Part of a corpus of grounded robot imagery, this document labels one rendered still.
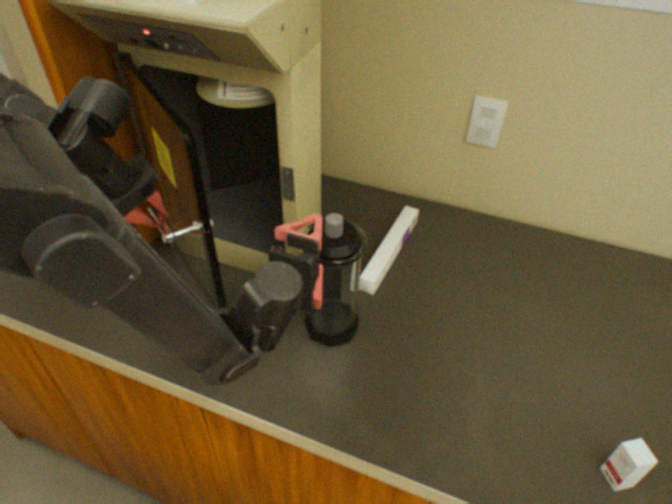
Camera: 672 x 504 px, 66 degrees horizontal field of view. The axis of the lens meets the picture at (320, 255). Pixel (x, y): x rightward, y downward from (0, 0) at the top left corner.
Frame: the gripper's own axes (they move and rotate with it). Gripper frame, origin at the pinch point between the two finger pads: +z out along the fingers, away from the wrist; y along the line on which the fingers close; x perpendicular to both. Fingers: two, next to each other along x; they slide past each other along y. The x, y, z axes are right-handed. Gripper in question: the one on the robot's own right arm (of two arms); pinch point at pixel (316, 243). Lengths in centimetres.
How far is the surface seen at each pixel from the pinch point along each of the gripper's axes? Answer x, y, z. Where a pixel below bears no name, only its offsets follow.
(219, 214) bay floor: 31.5, -17.8, 18.7
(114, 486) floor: 68, -119, -15
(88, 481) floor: 77, -119, -17
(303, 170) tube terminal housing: 9.0, 1.7, 15.2
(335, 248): -2.4, -1.8, 1.9
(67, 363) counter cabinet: 54, -42, -15
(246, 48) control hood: 11.3, 26.8, 4.0
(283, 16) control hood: 8.8, 29.2, 10.1
